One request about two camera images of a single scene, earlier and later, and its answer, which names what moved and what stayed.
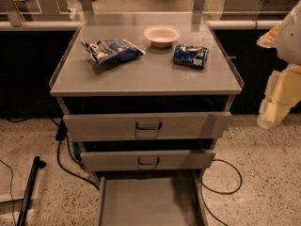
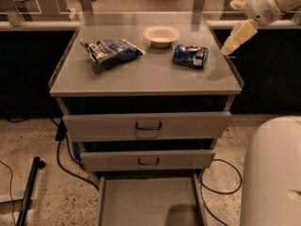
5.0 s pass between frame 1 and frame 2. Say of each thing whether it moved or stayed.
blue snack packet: stayed
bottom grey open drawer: stayed
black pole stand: stayed
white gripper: moved
